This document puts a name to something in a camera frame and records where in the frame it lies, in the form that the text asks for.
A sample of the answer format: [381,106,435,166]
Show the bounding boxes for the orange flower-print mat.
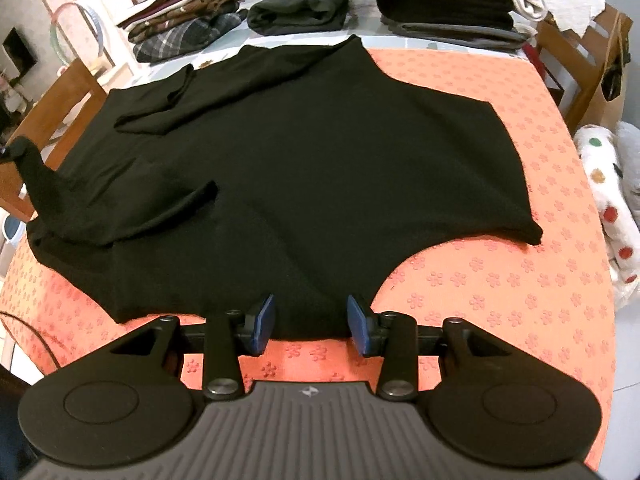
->
[0,46,617,468]

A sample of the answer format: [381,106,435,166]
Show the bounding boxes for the wooden dining chair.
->
[536,17,601,121]
[0,57,110,221]

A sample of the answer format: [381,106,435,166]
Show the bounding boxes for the white dotted plush toy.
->
[572,121,640,307]

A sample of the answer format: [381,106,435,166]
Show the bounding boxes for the brown paper bag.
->
[575,2,630,136]

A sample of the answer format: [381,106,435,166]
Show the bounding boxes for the black wall television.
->
[1,27,40,77]

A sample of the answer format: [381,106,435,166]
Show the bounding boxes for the black cable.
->
[0,310,63,376]

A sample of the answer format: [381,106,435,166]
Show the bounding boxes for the multicoloured hula hoop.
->
[50,2,110,70]

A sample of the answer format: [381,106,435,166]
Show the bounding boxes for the black folded garment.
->
[376,0,517,28]

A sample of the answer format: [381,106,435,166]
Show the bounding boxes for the black sweater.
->
[25,34,545,342]

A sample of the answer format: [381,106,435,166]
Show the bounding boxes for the dark grey folded garment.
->
[247,0,355,37]

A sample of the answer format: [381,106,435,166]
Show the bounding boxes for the brown patterned folded garment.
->
[127,0,246,43]

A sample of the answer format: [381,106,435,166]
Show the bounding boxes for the light blue plastic stool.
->
[0,212,28,266]

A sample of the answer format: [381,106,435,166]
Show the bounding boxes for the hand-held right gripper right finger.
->
[346,294,507,402]

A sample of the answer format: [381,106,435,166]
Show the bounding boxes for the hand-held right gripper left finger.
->
[109,294,277,402]

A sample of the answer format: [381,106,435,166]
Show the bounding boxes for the grey plaid folded garment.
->
[132,10,249,64]

